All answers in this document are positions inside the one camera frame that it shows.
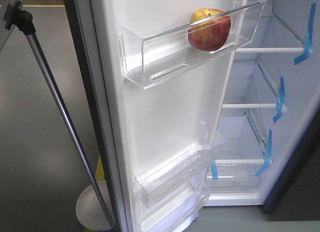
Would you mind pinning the silver sign stand pole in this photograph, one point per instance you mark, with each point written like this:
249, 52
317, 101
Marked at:
91, 208

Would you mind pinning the fridge door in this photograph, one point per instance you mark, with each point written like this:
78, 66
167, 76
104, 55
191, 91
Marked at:
138, 130

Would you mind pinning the red yellow apple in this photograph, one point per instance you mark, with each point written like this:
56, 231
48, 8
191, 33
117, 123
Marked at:
211, 35

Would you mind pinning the fridge body white interior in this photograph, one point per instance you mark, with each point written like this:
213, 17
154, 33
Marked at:
272, 95

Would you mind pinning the clear upper door bin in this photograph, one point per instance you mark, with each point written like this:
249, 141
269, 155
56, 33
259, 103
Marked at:
150, 60

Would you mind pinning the clear door bin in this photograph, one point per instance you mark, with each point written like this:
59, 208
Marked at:
150, 60
156, 185

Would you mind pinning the clear lower door bin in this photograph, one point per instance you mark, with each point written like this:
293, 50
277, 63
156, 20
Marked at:
156, 185

